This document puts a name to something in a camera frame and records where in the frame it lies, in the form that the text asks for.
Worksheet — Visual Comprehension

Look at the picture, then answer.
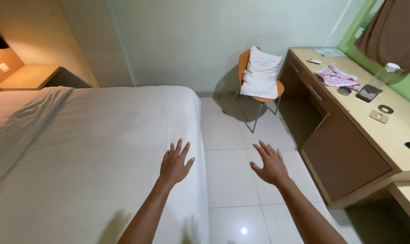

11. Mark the person's left hand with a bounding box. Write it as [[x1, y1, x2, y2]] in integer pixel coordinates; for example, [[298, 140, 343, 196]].
[[159, 138, 196, 186]]

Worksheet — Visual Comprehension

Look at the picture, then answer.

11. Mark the person's right hand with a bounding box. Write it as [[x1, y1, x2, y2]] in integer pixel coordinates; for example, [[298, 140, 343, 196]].
[[249, 140, 290, 186]]

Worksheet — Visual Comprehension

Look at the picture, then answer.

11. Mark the wooden desk with brown drawers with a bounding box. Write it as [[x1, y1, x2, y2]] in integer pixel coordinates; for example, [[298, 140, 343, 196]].
[[279, 47, 410, 209]]

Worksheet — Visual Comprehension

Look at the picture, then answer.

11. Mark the bed with white sheet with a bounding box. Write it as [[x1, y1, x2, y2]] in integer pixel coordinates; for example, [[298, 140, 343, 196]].
[[0, 85, 210, 244]]

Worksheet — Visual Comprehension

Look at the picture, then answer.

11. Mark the white pillow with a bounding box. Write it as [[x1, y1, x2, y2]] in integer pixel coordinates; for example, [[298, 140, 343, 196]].
[[240, 45, 283, 99]]

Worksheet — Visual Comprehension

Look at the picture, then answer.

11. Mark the orange chair with metal legs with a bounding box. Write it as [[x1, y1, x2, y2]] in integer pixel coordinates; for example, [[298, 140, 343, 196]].
[[223, 47, 285, 134]]

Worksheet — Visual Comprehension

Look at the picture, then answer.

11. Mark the pink striped cloth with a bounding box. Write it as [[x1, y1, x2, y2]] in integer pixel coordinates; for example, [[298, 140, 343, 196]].
[[314, 63, 361, 92]]

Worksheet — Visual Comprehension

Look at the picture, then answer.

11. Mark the beige card holder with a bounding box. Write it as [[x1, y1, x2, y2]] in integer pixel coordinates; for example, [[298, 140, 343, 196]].
[[369, 110, 390, 124]]

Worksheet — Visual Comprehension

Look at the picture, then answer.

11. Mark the black tray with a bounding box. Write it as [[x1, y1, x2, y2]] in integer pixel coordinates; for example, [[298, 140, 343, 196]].
[[355, 84, 383, 103]]

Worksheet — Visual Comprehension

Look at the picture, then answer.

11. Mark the white printed sheet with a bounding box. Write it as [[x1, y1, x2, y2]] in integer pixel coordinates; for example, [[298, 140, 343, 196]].
[[314, 48, 346, 57]]

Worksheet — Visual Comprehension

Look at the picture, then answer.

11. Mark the glass jar with white lid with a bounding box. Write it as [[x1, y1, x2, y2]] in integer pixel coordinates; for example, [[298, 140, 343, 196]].
[[370, 63, 403, 89]]

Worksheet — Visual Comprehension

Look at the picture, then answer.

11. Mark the wooden bedside shelf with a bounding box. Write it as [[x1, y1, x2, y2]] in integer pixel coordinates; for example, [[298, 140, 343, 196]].
[[0, 65, 61, 92]]

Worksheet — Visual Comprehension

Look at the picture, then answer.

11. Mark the brown curtain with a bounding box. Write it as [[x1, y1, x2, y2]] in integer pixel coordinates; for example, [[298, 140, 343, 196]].
[[354, 0, 410, 72]]

